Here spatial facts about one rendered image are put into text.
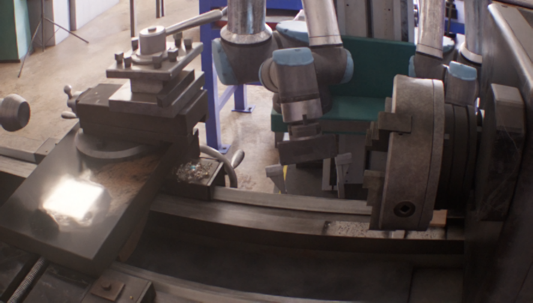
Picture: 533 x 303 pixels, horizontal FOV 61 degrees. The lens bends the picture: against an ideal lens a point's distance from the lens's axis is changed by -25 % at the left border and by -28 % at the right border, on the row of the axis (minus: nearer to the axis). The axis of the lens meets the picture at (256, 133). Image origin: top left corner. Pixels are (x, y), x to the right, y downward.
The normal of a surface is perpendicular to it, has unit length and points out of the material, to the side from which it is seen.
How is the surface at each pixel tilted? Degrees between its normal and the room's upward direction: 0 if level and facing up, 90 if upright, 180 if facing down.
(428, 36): 69
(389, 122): 41
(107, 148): 0
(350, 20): 90
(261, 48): 100
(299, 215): 0
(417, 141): 52
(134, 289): 0
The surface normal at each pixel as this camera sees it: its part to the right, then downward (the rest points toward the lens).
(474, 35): -0.67, 0.51
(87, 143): -0.04, -0.88
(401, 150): -0.25, -0.07
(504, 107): -0.21, -0.34
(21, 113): 0.96, 0.10
